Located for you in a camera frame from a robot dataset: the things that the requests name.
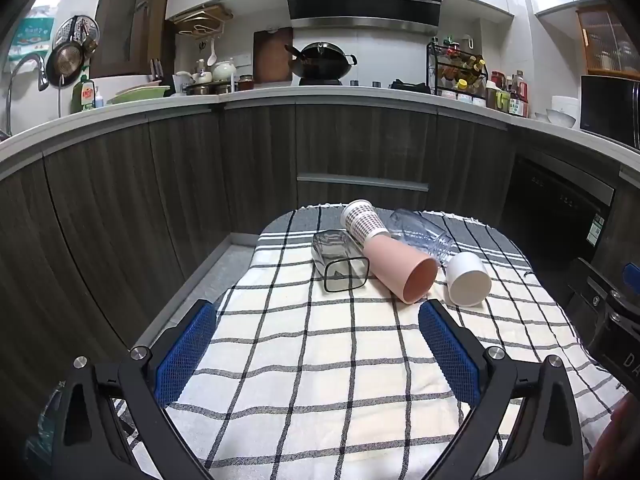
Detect brown cutting board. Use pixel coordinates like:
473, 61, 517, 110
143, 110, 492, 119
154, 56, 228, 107
253, 27, 295, 84

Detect wooden glass-door cabinet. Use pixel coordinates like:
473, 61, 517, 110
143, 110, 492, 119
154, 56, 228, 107
575, 4, 640, 81

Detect round metal mesh screen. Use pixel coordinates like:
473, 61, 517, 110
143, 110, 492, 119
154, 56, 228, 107
53, 14, 99, 57

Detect white dotted paper cup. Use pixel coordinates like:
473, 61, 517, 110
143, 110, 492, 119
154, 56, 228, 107
341, 199, 391, 249

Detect dark brown wall cabinet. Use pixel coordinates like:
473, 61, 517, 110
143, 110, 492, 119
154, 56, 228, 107
89, 0, 177, 79

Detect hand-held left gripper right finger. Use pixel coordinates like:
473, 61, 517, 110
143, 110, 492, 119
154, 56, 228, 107
417, 299, 586, 480

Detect person's right hand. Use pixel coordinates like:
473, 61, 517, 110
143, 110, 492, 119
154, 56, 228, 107
585, 394, 640, 480

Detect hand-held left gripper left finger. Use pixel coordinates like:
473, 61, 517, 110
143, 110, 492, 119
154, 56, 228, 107
59, 299, 219, 480

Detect black spice rack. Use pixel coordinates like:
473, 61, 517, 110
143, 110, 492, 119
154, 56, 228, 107
426, 39, 489, 99

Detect green and white wall poster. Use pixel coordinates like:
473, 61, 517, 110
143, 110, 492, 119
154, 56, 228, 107
6, 6, 56, 62

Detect wall rack with wooden boards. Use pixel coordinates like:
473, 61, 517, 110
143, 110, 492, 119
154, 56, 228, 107
172, 3, 235, 39

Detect black dishwasher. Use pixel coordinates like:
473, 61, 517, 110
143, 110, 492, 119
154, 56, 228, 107
499, 154, 617, 262

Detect green dish soap bottle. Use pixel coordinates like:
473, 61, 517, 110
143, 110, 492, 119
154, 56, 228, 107
71, 75, 96, 114

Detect black wok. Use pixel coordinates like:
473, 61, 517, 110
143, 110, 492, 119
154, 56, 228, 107
284, 42, 359, 81

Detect clear plastic cup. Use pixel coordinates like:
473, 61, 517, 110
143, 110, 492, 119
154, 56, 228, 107
389, 208, 456, 266

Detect chrome faucet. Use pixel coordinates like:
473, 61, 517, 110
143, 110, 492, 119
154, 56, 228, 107
4, 52, 50, 137

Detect grey drawer handle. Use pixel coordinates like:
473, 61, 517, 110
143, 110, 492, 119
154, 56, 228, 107
296, 172, 430, 192

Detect pink plastic cup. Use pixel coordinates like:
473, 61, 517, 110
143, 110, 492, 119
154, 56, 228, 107
362, 235, 440, 305

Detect grey square glass cup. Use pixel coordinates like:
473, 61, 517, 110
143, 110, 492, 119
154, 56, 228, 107
311, 229, 373, 294

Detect dark wood base cabinets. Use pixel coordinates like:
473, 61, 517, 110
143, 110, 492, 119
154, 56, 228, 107
0, 94, 523, 396

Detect green dish tray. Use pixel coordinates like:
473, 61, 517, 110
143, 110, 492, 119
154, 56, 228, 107
107, 84, 172, 106

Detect black and white checked cloth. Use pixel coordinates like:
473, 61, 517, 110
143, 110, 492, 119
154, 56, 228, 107
112, 203, 626, 480

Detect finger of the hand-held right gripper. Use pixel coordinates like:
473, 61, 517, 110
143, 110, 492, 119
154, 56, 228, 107
574, 257, 640, 311

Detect large white bowl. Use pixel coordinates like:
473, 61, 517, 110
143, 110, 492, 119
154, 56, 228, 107
545, 108, 577, 129

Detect black microwave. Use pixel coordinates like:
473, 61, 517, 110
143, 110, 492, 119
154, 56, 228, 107
579, 74, 640, 151

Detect hanging frying pan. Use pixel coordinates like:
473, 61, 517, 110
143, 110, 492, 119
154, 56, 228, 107
46, 40, 84, 87

